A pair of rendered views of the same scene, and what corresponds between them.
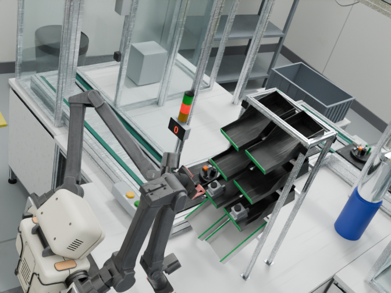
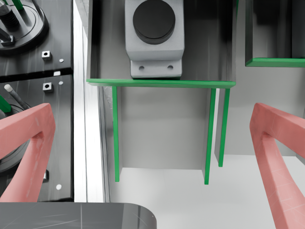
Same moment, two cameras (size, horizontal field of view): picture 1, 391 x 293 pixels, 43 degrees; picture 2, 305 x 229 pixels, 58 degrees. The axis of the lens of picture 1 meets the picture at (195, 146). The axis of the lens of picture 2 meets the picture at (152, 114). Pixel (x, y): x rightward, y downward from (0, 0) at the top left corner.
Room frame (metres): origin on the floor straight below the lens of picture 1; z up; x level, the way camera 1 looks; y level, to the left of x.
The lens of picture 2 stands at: (1.57, -0.02, 1.41)
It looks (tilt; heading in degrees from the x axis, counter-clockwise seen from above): 62 degrees down; 315
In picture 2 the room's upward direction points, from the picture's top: 3 degrees counter-clockwise
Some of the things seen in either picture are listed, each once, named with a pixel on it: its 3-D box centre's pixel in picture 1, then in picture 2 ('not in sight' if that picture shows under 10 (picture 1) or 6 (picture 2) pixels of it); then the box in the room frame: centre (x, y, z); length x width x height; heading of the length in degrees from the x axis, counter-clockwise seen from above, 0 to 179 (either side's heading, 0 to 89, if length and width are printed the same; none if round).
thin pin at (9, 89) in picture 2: not in sight; (19, 101); (1.88, -0.03, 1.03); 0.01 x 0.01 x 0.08
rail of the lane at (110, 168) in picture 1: (118, 175); not in sight; (1.95, 0.34, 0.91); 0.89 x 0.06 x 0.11; 51
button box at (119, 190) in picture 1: (129, 199); not in sight; (1.78, 0.23, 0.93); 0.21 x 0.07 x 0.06; 51
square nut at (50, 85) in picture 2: not in sight; (47, 87); (1.91, -0.09, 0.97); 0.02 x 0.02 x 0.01; 51
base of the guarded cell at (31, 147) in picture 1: (118, 135); not in sight; (2.92, 0.57, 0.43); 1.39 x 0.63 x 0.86; 141
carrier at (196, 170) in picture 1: (213, 171); (6, 14); (2.09, -0.13, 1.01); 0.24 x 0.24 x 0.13; 51
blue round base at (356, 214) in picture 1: (357, 213); not in sight; (2.13, -0.94, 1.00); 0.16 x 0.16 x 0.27
